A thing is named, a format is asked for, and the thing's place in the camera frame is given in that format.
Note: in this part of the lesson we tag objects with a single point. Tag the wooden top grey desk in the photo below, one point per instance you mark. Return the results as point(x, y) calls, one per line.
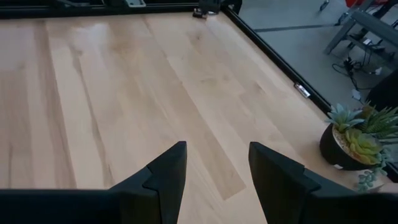
point(373, 28)

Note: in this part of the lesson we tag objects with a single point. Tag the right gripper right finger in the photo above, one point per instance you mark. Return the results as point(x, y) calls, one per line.
point(295, 202)

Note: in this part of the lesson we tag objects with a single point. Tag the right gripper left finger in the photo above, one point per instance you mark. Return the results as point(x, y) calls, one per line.
point(140, 202)

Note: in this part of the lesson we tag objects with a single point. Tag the potted succulent plant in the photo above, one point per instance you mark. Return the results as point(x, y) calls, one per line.
point(339, 149)

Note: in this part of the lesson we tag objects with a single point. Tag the silver black battery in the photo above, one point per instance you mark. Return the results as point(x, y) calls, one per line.
point(302, 90)

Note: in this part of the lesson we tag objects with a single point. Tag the white paper scrap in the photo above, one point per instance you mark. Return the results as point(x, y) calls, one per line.
point(356, 94)

